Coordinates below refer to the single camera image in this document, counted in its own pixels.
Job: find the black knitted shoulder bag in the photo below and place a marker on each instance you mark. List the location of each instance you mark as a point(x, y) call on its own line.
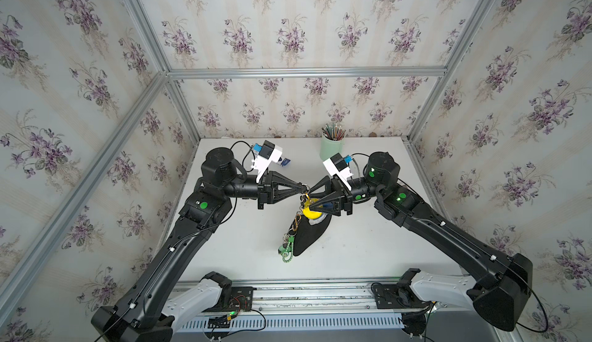
point(308, 232)

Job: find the aluminium frame profile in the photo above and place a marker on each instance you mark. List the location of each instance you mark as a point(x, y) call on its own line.
point(326, 72)

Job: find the small circuit board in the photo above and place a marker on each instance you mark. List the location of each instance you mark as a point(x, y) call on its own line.
point(221, 322)

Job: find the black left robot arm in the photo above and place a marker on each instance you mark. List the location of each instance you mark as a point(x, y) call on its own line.
point(148, 311)

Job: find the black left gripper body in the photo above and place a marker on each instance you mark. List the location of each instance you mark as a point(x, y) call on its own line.
point(264, 192)

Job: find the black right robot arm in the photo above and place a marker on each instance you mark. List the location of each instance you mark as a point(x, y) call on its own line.
point(497, 286)

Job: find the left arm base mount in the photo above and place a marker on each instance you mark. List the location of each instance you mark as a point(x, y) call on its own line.
point(214, 293)

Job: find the green charm keychain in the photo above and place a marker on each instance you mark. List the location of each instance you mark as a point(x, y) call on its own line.
point(286, 250)

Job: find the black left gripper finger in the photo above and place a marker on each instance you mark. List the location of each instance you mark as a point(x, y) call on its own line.
point(283, 194)
point(284, 182)

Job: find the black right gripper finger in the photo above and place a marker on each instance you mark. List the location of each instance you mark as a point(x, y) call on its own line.
point(322, 188)
point(323, 205)

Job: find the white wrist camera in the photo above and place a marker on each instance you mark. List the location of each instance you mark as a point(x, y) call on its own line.
point(338, 166)
point(264, 155)

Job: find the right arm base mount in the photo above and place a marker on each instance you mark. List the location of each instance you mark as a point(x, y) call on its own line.
point(416, 289)

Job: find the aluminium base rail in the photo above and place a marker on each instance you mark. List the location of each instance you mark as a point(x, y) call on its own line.
point(306, 305)

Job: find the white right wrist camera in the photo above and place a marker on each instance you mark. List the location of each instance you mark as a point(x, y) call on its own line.
point(338, 166)

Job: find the yellow blue plush keychain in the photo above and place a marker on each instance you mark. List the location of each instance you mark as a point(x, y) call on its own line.
point(313, 217)

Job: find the coloured pencils bunch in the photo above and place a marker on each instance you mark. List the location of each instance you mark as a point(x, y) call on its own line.
point(333, 132)

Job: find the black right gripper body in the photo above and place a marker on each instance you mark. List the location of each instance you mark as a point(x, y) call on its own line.
point(346, 195)

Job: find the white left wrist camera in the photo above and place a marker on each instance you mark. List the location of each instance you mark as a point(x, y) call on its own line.
point(264, 155)

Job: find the green pencil cup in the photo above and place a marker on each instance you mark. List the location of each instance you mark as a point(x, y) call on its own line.
point(330, 147)

